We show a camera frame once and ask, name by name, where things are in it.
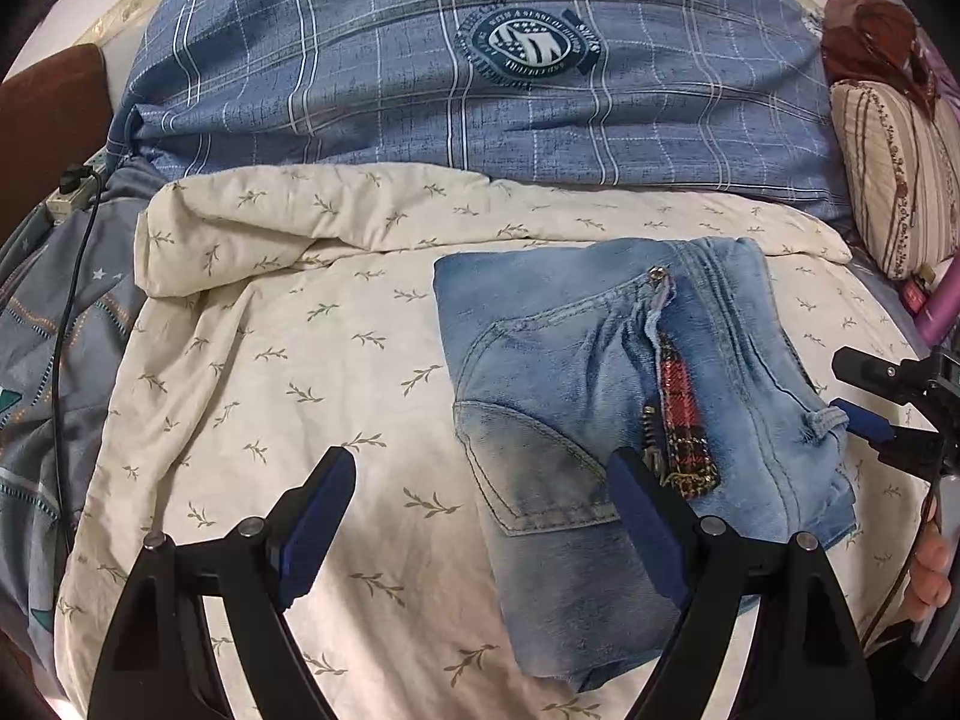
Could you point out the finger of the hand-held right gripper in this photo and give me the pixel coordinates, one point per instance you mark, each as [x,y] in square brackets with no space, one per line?
[870,371]
[866,420]

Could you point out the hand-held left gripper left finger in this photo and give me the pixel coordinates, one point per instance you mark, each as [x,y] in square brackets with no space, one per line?
[315,532]

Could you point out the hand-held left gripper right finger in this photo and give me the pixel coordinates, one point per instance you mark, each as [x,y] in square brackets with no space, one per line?
[645,532]

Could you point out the blue denim pants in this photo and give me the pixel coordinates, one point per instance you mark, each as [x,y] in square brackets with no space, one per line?
[540,360]

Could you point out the person's right hand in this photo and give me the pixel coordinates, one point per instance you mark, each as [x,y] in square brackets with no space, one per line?
[930,570]

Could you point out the small red jar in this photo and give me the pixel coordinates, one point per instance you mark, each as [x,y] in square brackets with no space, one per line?
[915,298]

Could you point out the purple bottle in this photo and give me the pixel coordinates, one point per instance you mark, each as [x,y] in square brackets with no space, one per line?
[946,307]

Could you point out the cream leaf-print blanket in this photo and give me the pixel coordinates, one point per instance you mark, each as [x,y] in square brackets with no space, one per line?
[300,352]

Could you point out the striped beige pillow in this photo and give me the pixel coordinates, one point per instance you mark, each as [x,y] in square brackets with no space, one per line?
[900,172]

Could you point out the purple cloth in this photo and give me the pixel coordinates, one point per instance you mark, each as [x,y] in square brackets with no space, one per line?
[946,82]

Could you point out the brown leather bag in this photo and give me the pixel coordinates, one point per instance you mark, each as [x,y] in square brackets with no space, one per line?
[862,37]

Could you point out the white power strip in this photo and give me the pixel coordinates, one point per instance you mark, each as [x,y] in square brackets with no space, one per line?
[64,206]

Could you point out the blue plaid quilt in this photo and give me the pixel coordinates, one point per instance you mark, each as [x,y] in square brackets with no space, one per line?
[337,75]

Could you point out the brown headboard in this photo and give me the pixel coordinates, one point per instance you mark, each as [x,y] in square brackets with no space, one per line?
[45,112]

